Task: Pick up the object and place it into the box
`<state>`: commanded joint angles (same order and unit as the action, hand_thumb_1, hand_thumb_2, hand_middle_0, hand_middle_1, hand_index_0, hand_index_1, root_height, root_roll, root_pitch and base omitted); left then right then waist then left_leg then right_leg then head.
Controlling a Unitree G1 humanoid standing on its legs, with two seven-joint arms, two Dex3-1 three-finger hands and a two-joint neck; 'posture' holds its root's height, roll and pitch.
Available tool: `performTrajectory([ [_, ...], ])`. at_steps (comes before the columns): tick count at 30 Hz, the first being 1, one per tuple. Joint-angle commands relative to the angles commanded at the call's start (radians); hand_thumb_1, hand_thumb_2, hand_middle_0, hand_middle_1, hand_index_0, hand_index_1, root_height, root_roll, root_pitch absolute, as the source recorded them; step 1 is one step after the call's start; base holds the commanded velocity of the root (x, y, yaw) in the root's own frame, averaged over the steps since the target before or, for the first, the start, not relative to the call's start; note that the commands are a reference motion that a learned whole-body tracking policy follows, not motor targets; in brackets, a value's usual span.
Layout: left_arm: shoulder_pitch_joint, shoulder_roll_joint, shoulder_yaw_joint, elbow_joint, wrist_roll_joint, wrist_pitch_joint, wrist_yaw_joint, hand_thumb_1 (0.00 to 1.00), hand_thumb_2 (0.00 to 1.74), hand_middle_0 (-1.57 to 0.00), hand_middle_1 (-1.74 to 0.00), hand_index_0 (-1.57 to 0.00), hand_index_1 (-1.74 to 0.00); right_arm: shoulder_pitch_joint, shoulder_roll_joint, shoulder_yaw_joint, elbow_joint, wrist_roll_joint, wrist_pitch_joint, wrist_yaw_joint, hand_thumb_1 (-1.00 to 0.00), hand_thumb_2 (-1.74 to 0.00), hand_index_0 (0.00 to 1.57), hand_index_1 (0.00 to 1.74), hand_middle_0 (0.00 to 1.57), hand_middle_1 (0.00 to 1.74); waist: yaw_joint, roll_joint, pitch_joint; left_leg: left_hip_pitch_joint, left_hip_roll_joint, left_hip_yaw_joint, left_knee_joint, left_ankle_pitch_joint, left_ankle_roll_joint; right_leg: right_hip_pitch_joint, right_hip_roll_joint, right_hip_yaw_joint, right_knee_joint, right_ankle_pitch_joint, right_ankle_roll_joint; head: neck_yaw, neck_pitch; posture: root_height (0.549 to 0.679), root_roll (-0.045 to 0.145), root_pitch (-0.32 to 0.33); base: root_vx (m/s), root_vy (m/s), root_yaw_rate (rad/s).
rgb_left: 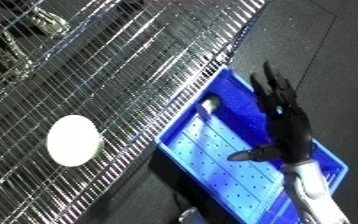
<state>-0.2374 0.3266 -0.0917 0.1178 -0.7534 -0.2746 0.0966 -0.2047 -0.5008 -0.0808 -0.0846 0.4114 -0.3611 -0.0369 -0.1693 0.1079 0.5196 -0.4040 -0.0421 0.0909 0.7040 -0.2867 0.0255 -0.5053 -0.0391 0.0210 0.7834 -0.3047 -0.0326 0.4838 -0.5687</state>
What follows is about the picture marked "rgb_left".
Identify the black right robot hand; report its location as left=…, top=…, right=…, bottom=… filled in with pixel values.
left=225, top=60, right=318, bottom=165

